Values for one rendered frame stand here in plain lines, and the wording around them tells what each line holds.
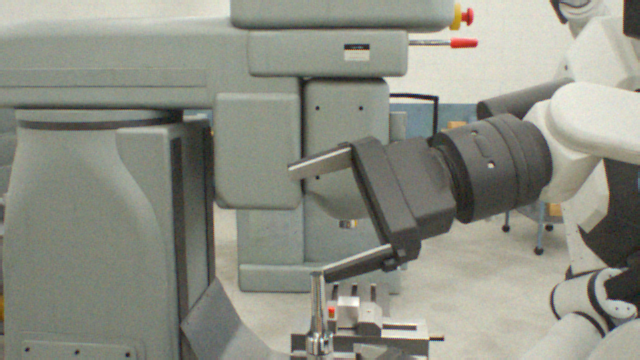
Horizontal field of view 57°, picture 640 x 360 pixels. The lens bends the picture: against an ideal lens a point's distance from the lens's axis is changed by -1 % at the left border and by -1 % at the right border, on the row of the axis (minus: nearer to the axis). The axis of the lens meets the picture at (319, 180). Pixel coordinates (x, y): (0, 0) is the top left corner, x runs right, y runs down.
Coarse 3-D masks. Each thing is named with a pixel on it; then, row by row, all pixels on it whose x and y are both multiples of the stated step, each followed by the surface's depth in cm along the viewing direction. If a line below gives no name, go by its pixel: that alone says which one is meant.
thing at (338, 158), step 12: (348, 144) 55; (312, 156) 54; (324, 156) 54; (336, 156) 54; (348, 156) 55; (288, 168) 54; (300, 168) 54; (312, 168) 55; (324, 168) 56; (336, 168) 56
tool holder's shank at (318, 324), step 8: (312, 272) 100; (320, 272) 100; (312, 280) 99; (320, 280) 99; (312, 288) 100; (320, 288) 100; (312, 296) 100; (320, 296) 100; (312, 304) 100; (320, 304) 100; (312, 312) 101; (320, 312) 100; (312, 320) 101; (320, 320) 101; (312, 328) 101; (320, 328) 101; (320, 336) 101
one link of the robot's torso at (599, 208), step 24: (600, 24) 76; (576, 48) 78; (600, 48) 75; (624, 48) 74; (576, 72) 77; (600, 72) 74; (624, 72) 72; (600, 168) 75; (624, 168) 72; (600, 192) 75; (624, 192) 72; (576, 216) 83; (600, 216) 77; (624, 216) 72; (600, 240) 80; (624, 240) 76; (624, 264) 83
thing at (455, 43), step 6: (414, 42) 121; (420, 42) 121; (426, 42) 121; (432, 42) 121; (438, 42) 121; (444, 42) 120; (450, 42) 120; (456, 42) 120; (462, 42) 120; (468, 42) 120; (474, 42) 120; (456, 48) 121
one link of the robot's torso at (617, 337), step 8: (632, 320) 73; (616, 328) 76; (624, 328) 73; (632, 328) 71; (608, 336) 78; (616, 336) 74; (624, 336) 73; (632, 336) 71; (600, 344) 80; (608, 344) 76; (616, 344) 75; (624, 344) 73; (632, 344) 71; (600, 352) 78; (608, 352) 76; (616, 352) 75; (624, 352) 73; (632, 352) 71
